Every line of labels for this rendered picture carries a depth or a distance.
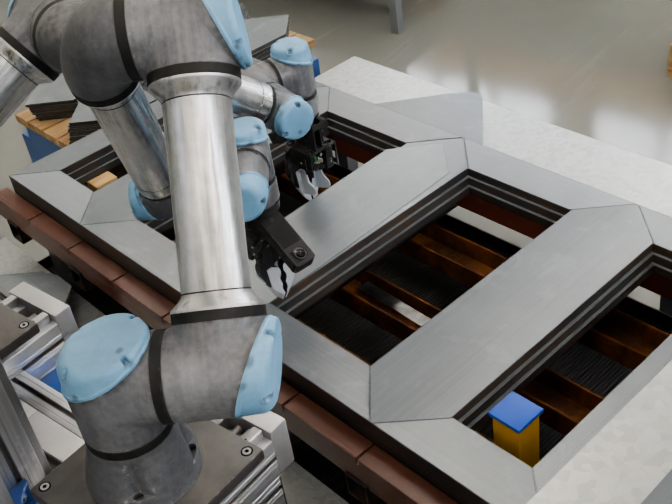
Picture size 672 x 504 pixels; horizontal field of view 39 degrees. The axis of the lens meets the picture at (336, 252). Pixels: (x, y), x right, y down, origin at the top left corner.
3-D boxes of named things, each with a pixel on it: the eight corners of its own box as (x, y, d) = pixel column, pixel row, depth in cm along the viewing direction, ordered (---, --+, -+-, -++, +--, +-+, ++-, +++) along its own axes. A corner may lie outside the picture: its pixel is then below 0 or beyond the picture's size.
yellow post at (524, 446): (515, 479, 162) (513, 400, 150) (539, 495, 159) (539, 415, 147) (496, 498, 159) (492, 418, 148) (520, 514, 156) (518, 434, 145)
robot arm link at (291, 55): (258, 44, 183) (295, 30, 186) (267, 96, 189) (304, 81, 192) (278, 57, 177) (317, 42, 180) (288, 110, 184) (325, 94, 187)
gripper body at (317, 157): (312, 181, 193) (303, 129, 186) (285, 168, 198) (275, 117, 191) (340, 164, 197) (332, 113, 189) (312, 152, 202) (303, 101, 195)
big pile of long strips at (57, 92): (232, 11, 311) (228, -7, 308) (314, 39, 286) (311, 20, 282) (15, 114, 272) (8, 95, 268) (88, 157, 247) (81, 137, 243)
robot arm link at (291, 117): (75, 8, 137) (329, 97, 169) (49, -12, 145) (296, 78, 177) (48, 83, 140) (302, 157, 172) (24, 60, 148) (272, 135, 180)
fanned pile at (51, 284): (21, 253, 235) (15, 240, 233) (105, 319, 210) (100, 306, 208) (-25, 279, 229) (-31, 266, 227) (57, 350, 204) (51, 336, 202)
